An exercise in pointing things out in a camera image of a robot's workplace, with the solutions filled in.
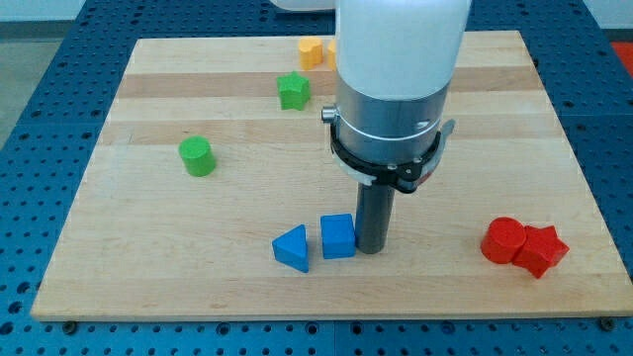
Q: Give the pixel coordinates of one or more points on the green star block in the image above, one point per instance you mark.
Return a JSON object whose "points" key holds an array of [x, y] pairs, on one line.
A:
{"points": [[294, 91]]}

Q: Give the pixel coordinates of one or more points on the red star block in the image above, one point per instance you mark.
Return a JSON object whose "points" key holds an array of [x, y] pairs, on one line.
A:
{"points": [[542, 250]]}

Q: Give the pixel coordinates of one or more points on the blue triangle block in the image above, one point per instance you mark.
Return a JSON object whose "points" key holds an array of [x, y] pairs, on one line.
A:
{"points": [[291, 248]]}

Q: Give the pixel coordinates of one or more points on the green cylinder block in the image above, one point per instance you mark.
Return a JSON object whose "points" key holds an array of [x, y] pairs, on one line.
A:
{"points": [[197, 156]]}

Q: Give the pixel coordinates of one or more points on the red cylinder block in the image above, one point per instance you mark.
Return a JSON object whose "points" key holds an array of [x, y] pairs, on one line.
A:
{"points": [[504, 238]]}

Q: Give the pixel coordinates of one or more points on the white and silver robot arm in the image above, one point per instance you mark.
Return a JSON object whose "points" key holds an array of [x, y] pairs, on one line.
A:
{"points": [[394, 60]]}

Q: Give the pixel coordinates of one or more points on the yellow heart block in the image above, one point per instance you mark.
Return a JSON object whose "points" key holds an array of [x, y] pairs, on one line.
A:
{"points": [[310, 52]]}

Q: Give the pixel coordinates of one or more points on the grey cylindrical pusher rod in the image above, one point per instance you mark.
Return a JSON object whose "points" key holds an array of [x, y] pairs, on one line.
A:
{"points": [[373, 213]]}

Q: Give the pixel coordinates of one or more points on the wooden board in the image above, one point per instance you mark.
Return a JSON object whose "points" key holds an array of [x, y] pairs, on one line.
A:
{"points": [[145, 240]]}

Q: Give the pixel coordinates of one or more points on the blue cube block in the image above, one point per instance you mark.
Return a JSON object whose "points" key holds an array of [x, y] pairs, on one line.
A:
{"points": [[337, 236]]}

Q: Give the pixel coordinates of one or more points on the yellow block behind arm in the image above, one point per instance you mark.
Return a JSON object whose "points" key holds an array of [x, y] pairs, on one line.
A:
{"points": [[331, 55]]}

